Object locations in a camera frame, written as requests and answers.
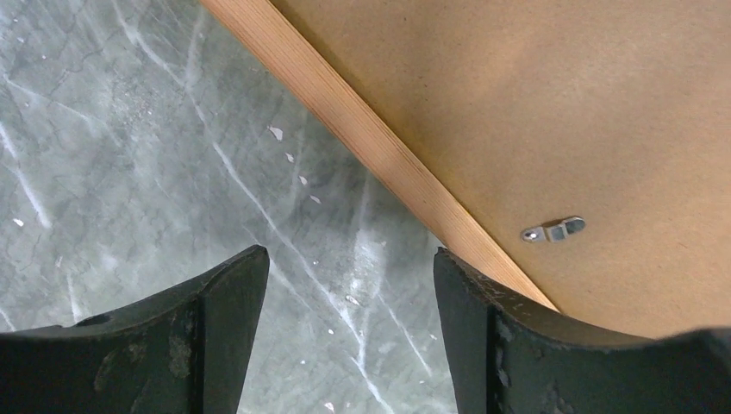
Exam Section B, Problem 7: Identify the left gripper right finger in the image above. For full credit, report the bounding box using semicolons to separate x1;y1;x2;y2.
434;248;730;413

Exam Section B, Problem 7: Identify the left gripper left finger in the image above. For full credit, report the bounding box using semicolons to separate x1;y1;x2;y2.
1;245;270;413

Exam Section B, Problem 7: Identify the brown backing board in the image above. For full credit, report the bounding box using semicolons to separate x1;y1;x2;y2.
276;1;730;336

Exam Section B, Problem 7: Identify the yellow picture frame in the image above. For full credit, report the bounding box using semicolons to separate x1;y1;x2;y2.
203;1;556;310

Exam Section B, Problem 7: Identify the small metal frame clip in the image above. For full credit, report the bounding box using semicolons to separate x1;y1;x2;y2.
520;216;586;242

